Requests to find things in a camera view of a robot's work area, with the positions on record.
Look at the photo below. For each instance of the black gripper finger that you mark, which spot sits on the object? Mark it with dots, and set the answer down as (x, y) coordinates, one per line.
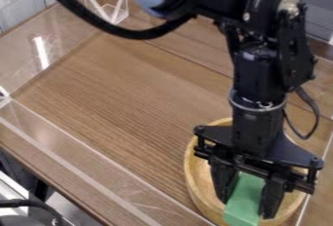
(225, 177)
(273, 194)

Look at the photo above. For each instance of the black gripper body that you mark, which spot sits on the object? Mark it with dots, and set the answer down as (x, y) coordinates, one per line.
(255, 146)

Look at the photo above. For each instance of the green rectangular block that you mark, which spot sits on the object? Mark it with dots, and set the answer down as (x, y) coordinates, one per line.
(243, 207)

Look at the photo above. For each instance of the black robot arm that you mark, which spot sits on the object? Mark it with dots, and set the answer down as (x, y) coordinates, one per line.
(265, 31)

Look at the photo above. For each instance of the clear acrylic enclosure walls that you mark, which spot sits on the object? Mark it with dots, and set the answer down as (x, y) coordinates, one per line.
(98, 111)

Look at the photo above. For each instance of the clear acrylic corner bracket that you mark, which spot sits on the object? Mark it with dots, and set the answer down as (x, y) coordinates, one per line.
(113, 13)

